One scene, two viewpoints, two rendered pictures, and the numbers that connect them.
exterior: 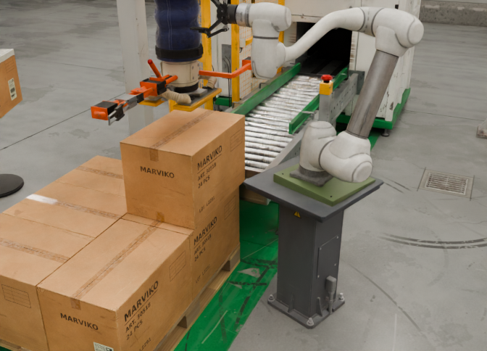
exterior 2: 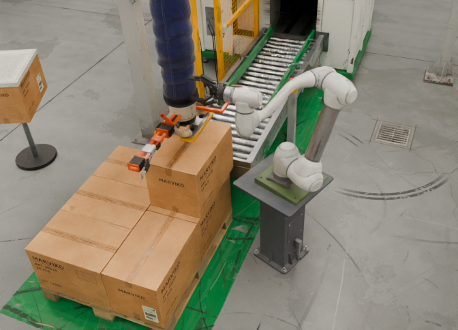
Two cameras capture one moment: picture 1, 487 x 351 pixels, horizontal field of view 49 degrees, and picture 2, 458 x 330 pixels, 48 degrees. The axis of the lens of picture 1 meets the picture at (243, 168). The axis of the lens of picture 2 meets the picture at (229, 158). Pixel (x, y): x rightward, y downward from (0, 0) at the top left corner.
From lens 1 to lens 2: 1.17 m
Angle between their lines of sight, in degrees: 13
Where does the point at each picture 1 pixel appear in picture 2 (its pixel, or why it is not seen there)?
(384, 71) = (330, 119)
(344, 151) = (303, 172)
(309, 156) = (279, 168)
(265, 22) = (244, 104)
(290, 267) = (269, 234)
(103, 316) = (148, 292)
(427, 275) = (369, 225)
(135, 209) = (156, 202)
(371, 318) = (326, 263)
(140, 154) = (159, 171)
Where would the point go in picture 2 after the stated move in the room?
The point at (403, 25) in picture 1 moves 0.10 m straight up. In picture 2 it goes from (342, 93) to (343, 77)
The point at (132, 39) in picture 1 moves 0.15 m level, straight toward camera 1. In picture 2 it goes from (133, 39) to (135, 46)
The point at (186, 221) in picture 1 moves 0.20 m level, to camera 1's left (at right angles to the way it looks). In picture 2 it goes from (194, 213) to (165, 215)
